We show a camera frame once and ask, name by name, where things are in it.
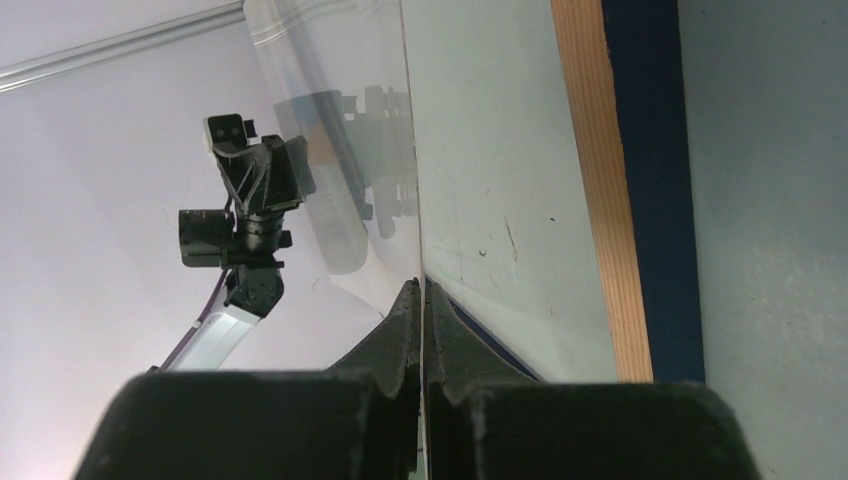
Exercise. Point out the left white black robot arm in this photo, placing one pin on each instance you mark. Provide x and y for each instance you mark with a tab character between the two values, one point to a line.
248	289

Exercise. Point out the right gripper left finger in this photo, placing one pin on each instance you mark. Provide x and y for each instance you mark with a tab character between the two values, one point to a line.
357	419

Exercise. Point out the clear acrylic sheet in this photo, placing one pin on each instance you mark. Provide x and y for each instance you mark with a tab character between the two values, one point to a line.
337	75

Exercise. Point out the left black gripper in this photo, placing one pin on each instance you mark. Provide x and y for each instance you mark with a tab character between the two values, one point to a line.
274	173

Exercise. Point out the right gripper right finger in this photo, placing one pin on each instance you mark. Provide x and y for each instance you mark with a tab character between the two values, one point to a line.
486	419

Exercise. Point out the left corner aluminium profile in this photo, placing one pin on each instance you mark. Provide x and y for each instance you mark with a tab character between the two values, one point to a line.
67	61

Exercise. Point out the wooden picture frame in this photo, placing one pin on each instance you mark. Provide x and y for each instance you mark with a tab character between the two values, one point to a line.
555	181

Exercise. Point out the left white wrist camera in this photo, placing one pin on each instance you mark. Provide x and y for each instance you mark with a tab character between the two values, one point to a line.
228	135

